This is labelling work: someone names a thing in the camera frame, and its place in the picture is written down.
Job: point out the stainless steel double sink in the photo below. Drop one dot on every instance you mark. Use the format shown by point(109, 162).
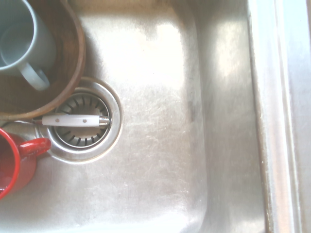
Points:
point(170, 121)

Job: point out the metal sink drain strainer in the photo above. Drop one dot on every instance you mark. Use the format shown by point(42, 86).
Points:
point(102, 148)

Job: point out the brown wooden bowl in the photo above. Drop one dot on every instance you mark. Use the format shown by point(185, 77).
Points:
point(65, 48)

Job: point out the red ceramic mug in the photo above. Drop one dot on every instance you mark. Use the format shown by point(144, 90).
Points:
point(12, 165)

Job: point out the grey ceramic mug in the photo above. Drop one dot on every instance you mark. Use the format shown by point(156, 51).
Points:
point(22, 36)

